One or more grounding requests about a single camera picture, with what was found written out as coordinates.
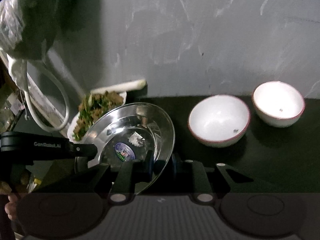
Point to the white bowl red rim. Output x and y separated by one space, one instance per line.
278 104
219 121

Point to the steel plate with sticker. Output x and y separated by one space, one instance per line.
140 132

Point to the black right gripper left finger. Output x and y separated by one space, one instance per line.
132 172

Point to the plastic bag of vegetables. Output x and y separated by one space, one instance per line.
29 27

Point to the white plate with food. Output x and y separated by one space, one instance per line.
91 109

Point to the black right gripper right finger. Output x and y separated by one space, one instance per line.
189 176

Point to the person's left hand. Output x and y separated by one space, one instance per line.
11 207

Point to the white rolled stick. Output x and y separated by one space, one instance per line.
122 87

